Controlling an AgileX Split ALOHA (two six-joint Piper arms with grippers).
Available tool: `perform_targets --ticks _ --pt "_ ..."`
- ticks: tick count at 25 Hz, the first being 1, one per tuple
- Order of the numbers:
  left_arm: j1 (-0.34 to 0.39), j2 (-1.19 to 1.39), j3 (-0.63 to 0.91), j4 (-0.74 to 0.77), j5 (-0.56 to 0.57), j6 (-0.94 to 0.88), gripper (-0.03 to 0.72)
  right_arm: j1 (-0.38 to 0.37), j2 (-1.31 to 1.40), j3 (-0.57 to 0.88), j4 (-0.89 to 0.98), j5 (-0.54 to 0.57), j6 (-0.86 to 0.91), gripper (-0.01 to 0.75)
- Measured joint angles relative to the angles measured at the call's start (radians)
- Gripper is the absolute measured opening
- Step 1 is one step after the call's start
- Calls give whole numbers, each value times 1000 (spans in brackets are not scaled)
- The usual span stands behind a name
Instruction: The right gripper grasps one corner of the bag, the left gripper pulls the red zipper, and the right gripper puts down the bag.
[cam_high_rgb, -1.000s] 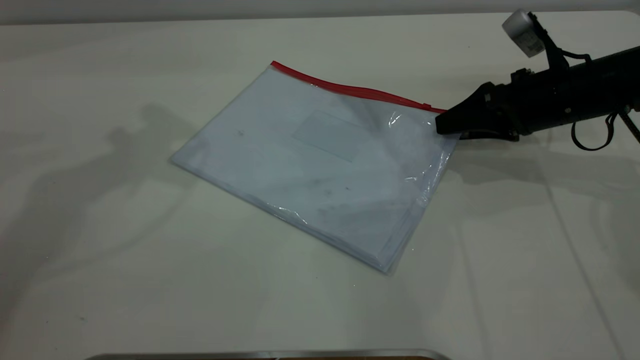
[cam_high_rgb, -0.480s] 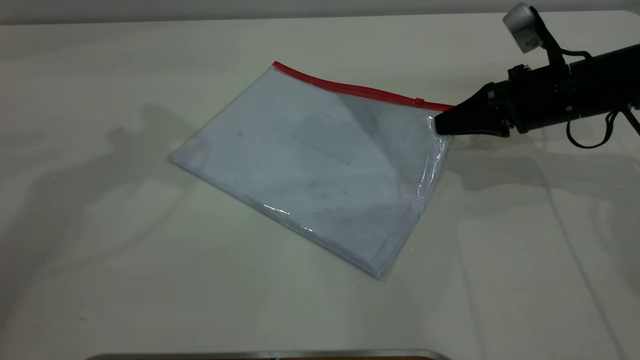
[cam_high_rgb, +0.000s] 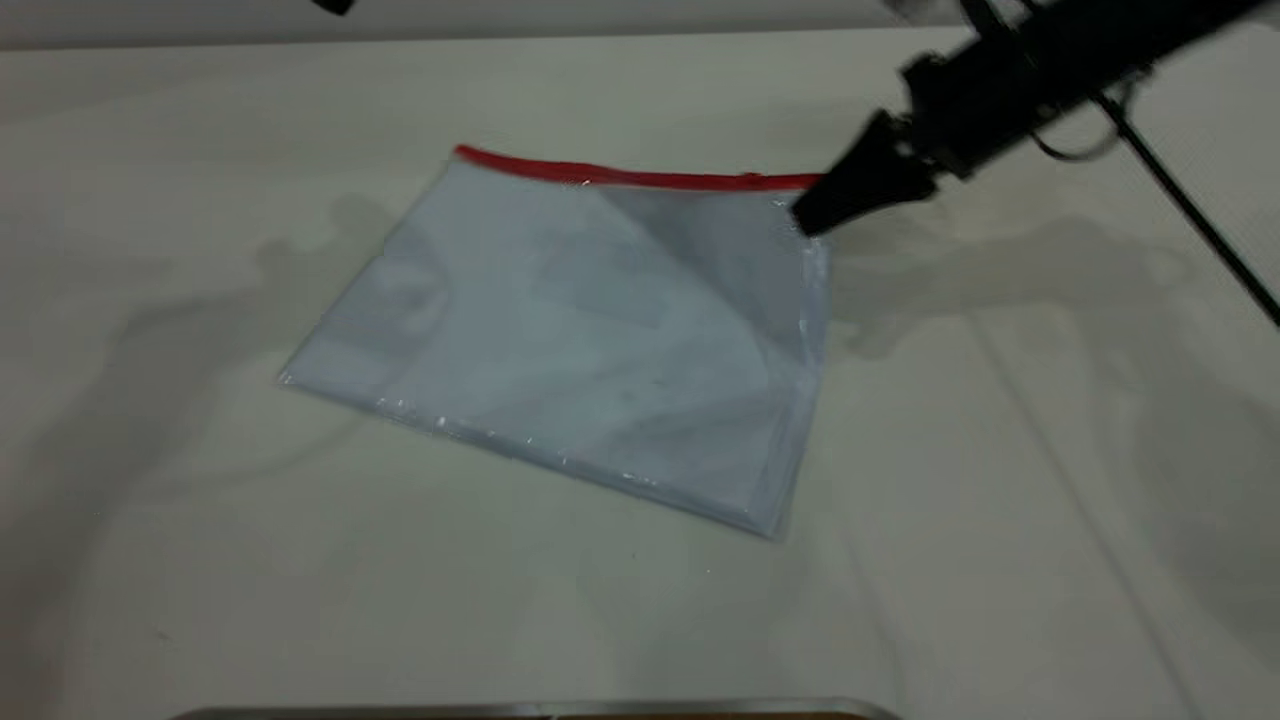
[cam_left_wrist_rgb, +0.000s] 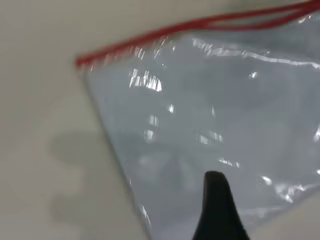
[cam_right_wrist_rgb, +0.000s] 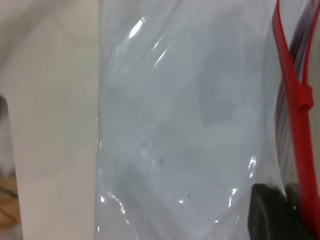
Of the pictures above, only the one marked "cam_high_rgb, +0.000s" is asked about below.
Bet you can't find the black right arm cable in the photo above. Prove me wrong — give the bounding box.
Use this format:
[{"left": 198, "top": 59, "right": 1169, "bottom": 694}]
[{"left": 1030, "top": 85, "right": 1280, "bottom": 329}]

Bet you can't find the clear plastic zip bag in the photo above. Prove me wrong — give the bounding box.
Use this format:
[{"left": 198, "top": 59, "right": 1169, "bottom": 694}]
[{"left": 278, "top": 145, "right": 833, "bottom": 542}]

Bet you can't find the silver metal bar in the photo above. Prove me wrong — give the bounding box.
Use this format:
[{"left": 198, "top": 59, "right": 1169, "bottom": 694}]
[{"left": 170, "top": 697, "right": 906, "bottom": 720}]

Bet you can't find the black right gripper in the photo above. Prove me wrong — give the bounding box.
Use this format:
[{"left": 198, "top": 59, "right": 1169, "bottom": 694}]
[{"left": 790, "top": 20, "right": 1096, "bottom": 239}]

